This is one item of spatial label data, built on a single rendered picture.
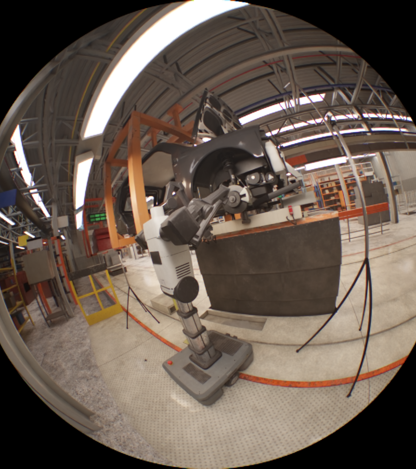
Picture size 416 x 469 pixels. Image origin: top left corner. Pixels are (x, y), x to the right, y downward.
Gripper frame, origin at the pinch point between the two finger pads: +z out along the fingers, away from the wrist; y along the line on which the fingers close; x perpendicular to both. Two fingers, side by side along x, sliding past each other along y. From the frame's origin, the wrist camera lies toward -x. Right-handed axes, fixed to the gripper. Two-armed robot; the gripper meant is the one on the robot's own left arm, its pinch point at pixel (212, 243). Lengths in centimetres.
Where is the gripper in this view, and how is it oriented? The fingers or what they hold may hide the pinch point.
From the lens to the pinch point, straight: 135.1
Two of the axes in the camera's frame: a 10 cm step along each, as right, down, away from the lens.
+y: -7.0, 1.3, 7.1
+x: -4.8, 6.5, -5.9
